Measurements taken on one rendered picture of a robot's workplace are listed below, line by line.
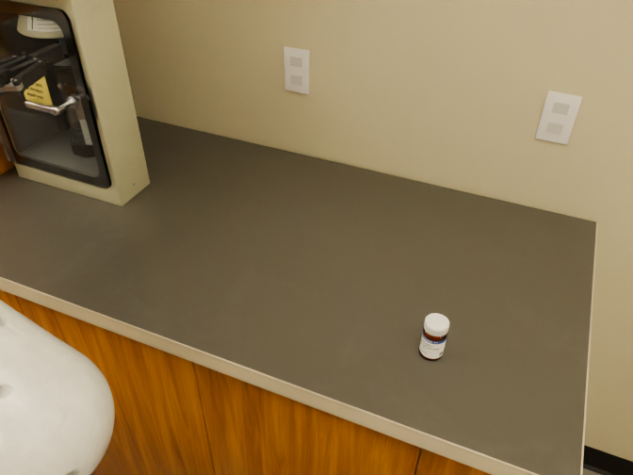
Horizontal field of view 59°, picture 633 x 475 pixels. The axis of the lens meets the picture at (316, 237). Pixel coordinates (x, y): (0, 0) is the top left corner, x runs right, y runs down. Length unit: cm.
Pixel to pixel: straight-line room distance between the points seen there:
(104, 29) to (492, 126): 87
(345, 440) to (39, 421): 71
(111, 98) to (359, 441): 86
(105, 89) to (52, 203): 33
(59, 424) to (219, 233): 86
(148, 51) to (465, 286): 109
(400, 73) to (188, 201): 59
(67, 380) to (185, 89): 131
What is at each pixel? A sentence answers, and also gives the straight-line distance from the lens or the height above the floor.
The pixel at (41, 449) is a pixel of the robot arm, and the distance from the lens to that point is 47.
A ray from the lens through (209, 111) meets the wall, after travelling 169.
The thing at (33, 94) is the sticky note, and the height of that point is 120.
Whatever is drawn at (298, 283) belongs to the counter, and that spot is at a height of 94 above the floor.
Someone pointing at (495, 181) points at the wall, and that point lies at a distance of 146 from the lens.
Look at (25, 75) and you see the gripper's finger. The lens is 115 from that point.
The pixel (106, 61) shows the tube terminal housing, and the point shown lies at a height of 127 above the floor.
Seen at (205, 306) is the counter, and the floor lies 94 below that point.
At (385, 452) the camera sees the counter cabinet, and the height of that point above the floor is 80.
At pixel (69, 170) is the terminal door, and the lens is 144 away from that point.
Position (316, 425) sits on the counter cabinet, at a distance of 109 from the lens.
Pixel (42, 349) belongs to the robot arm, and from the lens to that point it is 49.
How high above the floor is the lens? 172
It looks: 39 degrees down
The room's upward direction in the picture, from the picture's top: 1 degrees clockwise
